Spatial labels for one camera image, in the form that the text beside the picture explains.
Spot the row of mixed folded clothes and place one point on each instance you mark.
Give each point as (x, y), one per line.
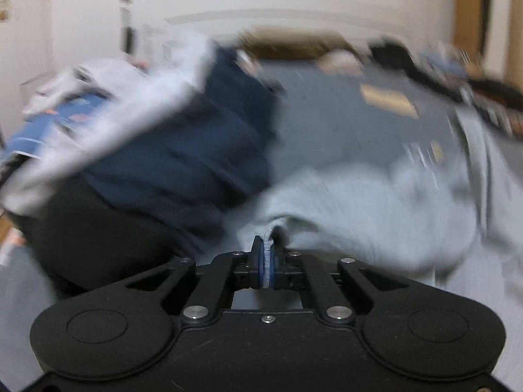
(478, 85)

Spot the tall flat cardboard box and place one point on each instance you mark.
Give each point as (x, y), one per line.
(470, 8)

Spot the grey t-shirt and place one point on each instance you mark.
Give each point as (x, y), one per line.
(367, 212)

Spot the stack of brown folded clothes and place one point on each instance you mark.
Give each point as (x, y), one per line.
(294, 45)

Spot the white pillow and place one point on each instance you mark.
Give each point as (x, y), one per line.
(341, 62)

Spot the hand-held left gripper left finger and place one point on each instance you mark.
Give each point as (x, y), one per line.
(258, 265)

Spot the grey quilted bedspread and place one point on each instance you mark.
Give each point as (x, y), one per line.
(335, 122)

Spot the blue quilted blanket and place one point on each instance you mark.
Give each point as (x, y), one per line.
(53, 122)

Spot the navy garment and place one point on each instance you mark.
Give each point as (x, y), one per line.
(184, 143)

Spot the white headboard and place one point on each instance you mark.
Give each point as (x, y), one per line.
(265, 16)

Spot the light grey hoodie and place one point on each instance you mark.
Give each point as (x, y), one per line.
(135, 90)

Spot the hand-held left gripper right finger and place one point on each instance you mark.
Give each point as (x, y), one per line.
(278, 265)

